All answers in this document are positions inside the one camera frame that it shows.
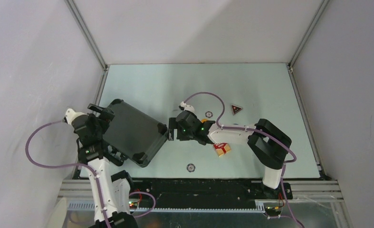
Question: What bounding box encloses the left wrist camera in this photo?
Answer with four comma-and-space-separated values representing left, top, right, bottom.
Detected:
64, 108, 83, 125

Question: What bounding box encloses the poker chip front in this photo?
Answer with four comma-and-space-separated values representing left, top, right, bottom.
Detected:
186, 163, 196, 172

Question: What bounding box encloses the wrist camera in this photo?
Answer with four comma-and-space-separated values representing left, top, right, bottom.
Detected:
64, 108, 83, 125
179, 102, 195, 114

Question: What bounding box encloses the poker chip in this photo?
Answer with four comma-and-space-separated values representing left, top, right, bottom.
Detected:
205, 111, 213, 118
186, 163, 196, 172

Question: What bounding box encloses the triangular dealer button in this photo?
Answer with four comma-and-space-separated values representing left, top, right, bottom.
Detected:
230, 104, 243, 115

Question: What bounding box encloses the red playing card box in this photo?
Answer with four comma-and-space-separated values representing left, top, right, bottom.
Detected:
213, 143, 231, 157

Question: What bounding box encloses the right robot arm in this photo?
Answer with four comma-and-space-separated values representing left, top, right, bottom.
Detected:
168, 111, 292, 199

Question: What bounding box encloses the poker chip middle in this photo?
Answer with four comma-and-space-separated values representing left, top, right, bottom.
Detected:
205, 111, 213, 118

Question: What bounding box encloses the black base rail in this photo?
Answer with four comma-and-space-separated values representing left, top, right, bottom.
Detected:
130, 178, 293, 210

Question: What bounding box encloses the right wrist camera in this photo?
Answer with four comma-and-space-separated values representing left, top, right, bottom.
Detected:
179, 102, 195, 114

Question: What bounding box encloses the black poker set case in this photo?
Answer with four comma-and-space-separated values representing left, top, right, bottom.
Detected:
103, 99, 168, 168

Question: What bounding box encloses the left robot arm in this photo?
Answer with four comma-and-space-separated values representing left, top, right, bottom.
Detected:
65, 108, 138, 228

